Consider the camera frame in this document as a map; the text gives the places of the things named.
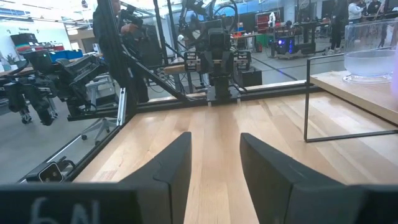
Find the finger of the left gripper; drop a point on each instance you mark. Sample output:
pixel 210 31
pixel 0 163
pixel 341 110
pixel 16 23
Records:
pixel 244 61
pixel 191 61

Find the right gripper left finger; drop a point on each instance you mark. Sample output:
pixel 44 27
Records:
pixel 168 186

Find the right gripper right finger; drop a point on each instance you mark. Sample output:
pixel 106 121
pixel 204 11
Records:
pixel 270 186

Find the clear glass footed mug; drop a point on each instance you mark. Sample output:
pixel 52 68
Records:
pixel 370 65

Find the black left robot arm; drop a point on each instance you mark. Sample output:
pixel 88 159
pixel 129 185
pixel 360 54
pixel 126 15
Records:
pixel 222 88

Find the black box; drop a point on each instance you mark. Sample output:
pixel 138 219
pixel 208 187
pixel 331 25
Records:
pixel 250 77

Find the computer with purple lights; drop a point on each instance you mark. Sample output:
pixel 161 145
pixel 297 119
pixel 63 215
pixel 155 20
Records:
pixel 284 46

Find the red rack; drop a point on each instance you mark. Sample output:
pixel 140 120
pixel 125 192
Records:
pixel 262 21

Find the black handheld device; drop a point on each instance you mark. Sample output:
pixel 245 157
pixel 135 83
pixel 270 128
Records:
pixel 132 17

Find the person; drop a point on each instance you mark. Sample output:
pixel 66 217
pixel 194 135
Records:
pixel 339 25
pixel 354 12
pixel 105 37
pixel 374 7

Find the grey office chair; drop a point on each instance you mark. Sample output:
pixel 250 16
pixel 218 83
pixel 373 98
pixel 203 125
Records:
pixel 99 87

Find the blue storage bins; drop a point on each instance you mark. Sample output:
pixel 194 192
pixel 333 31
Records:
pixel 66 55

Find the black mobile robot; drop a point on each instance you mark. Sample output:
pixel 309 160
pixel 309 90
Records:
pixel 40 90

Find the black case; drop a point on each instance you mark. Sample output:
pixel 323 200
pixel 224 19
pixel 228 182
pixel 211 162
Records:
pixel 24 39

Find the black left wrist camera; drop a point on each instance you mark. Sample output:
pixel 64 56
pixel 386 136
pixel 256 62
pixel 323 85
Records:
pixel 219 40

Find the black table frame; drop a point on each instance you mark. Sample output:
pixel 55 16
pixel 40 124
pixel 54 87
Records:
pixel 273 93

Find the black table-level camera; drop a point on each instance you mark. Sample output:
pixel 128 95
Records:
pixel 49 172

